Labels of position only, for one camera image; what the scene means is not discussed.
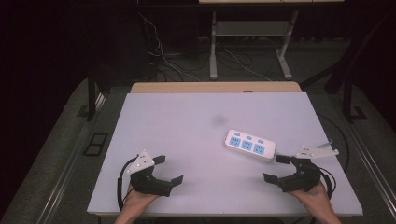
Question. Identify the person's left hand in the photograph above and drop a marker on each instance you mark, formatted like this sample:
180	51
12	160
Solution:
136	200

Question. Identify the black metal stand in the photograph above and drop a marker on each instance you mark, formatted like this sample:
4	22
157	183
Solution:
348	99

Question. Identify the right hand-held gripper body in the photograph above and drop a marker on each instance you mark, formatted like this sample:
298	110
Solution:
303	179

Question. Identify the black floor socket frame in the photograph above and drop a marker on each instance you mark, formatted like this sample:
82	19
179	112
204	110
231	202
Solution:
96	143

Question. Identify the wooden table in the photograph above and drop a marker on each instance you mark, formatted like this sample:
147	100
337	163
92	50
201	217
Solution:
214	87

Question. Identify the white power strip blue sockets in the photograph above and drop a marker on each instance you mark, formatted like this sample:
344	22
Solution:
249	145

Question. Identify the person's right hand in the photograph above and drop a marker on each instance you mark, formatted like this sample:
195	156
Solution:
314	197

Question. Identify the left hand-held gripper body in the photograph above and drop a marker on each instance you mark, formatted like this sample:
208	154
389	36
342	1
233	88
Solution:
146	182

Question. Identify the white metal stand frame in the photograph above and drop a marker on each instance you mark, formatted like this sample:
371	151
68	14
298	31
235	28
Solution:
213	46

